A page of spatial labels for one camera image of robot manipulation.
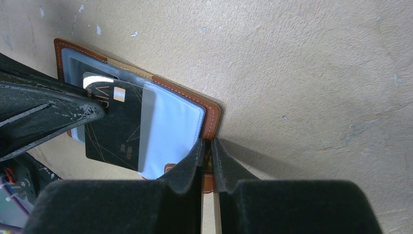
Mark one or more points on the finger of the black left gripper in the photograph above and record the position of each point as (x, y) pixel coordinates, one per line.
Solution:
(35, 108)

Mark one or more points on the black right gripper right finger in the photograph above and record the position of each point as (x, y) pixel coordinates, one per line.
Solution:
(249, 205)

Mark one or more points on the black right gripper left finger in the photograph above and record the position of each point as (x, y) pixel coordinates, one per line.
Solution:
(171, 204)

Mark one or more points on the black credit card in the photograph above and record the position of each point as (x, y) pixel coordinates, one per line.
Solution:
(77, 69)
(123, 133)

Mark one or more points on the brown leather card holder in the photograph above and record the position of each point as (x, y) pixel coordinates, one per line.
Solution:
(180, 116)

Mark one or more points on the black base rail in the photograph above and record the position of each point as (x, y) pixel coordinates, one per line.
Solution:
(26, 176)

